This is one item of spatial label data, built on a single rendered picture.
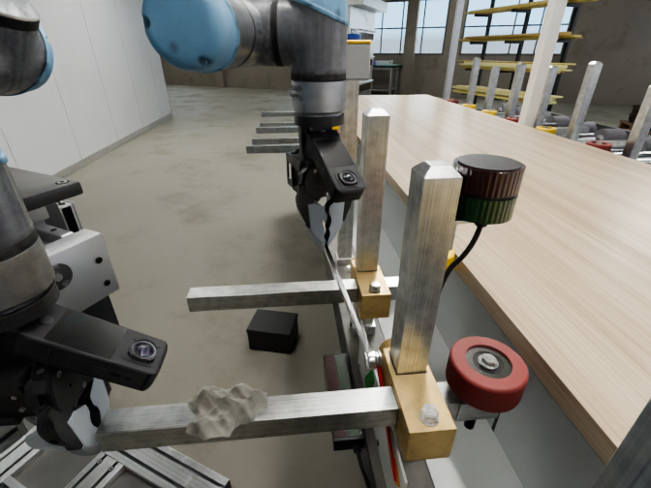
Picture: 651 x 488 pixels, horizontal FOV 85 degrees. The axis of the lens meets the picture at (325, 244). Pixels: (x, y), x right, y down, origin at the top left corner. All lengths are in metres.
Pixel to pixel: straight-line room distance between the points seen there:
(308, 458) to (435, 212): 1.16
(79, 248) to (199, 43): 0.30
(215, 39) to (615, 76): 11.59
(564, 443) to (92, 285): 0.64
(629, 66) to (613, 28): 0.96
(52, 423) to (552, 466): 0.58
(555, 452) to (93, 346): 0.56
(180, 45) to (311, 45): 0.18
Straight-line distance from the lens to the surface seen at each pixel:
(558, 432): 0.60
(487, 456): 0.72
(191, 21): 0.37
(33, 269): 0.36
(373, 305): 0.60
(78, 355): 0.37
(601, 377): 0.49
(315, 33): 0.49
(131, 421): 0.46
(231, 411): 0.42
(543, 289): 0.60
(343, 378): 0.66
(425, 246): 0.35
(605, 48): 11.73
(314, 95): 0.49
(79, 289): 0.55
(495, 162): 0.36
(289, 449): 1.41
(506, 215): 0.35
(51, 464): 1.36
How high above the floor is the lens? 1.20
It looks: 29 degrees down
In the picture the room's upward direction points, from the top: straight up
